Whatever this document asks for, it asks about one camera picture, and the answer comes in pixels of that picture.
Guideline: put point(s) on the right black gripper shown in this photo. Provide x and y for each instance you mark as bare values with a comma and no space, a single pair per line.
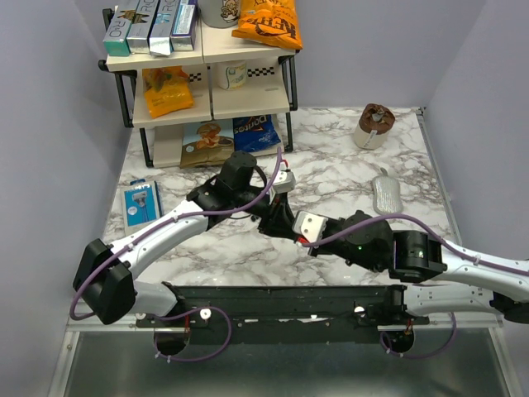
319,250

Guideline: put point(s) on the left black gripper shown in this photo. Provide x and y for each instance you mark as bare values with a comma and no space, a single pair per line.
278,218

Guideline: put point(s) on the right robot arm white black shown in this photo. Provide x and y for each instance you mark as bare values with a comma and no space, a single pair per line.
441,276

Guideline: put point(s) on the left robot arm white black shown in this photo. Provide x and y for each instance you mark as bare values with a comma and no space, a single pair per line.
107,277

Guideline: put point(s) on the blue doritos bag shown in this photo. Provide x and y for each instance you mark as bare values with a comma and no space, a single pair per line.
254,134

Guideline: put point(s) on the brown chips bag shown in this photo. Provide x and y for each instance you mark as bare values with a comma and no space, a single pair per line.
207,143

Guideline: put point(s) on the brown-topped white cup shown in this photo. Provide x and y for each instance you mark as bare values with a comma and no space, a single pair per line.
373,127

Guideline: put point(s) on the beige black shelf rack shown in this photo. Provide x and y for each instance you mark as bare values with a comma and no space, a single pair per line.
270,88

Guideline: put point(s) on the blue razor package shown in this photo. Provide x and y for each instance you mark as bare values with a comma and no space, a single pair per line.
141,204

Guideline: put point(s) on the white patterned mug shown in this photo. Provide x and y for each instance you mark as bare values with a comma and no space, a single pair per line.
231,75

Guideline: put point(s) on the orange snack bag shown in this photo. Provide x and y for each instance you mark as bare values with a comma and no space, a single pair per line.
166,90

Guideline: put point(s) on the orange kettle chips bag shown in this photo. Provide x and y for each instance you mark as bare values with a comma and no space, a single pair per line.
273,23

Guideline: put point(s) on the purple white toothpaste box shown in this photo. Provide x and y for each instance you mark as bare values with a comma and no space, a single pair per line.
183,34

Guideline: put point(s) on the blue silver toothpaste box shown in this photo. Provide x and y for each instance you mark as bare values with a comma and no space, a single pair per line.
159,40

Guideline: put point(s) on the grey cartoon mug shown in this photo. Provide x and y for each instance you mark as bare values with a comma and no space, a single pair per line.
220,13

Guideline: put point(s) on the teal toothpaste box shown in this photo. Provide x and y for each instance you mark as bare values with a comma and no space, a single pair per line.
115,41

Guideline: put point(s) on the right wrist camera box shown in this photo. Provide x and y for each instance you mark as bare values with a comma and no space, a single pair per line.
309,225

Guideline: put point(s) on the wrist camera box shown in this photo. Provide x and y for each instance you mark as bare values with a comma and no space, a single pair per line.
284,182
309,225

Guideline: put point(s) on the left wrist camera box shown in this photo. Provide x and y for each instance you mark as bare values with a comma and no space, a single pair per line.
284,182

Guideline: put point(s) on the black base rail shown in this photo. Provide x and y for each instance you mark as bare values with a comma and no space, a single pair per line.
284,315

